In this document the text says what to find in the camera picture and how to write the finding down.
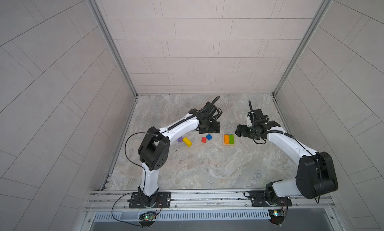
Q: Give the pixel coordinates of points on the orange wood block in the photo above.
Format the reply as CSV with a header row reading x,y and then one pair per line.
x,y
226,139

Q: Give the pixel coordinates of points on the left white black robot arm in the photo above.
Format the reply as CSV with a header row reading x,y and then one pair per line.
x,y
154,149

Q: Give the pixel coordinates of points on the green wood block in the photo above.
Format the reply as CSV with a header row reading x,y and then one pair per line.
x,y
231,140

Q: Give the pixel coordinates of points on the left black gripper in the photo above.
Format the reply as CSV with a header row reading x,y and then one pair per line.
x,y
215,128

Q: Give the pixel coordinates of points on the right yellow circuit board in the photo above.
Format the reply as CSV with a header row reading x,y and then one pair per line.
x,y
277,216

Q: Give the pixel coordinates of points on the yellow wood block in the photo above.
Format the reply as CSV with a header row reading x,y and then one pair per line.
x,y
187,141

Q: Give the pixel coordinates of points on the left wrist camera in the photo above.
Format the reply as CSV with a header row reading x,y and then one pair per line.
x,y
211,109

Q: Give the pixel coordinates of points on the blue wood cube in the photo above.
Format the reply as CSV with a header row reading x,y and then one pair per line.
x,y
209,137

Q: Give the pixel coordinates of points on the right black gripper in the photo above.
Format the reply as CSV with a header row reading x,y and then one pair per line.
x,y
243,131

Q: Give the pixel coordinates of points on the natural wood block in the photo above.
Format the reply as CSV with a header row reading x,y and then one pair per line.
x,y
227,144

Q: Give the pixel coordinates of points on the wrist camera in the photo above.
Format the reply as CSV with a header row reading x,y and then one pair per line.
x,y
211,109
257,117

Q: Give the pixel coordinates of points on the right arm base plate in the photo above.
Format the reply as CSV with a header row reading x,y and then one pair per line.
x,y
258,198

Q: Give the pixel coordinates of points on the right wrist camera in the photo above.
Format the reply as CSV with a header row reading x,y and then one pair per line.
x,y
257,117

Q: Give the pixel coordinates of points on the aluminium mounting rail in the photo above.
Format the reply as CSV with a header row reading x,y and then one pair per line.
x,y
215,199

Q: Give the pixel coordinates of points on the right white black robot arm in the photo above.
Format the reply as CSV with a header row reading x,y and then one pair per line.
x,y
316,175

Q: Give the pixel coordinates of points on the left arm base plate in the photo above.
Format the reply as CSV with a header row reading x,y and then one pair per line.
x,y
163,199

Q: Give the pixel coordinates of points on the left green circuit board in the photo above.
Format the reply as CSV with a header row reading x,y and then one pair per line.
x,y
147,217

